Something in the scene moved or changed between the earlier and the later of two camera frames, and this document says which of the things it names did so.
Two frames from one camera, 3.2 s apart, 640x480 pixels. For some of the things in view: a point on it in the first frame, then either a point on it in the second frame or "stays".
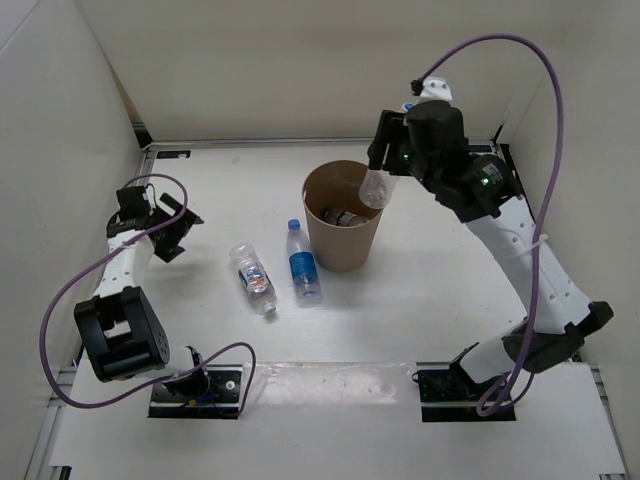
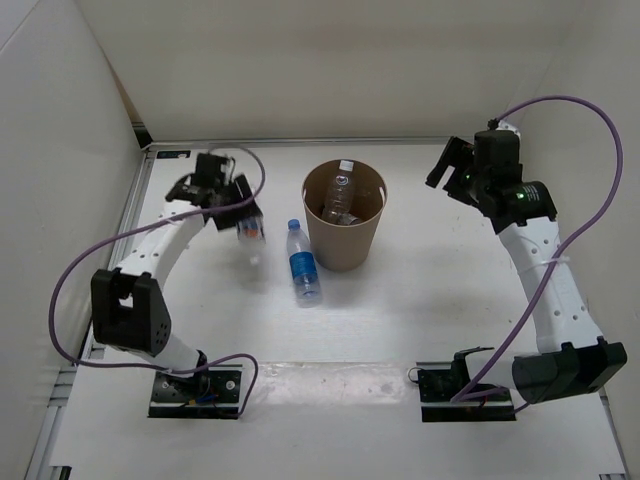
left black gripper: x=168 y=250 → x=228 y=221
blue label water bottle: x=301 y=259 stays
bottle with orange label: x=254 y=279 → x=252 y=243
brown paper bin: x=337 y=184 stays
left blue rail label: x=173 y=154 stays
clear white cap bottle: x=376 y=188 → x=339 y=195
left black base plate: x=221 y=399 stays
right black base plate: x=447 y=395 stays
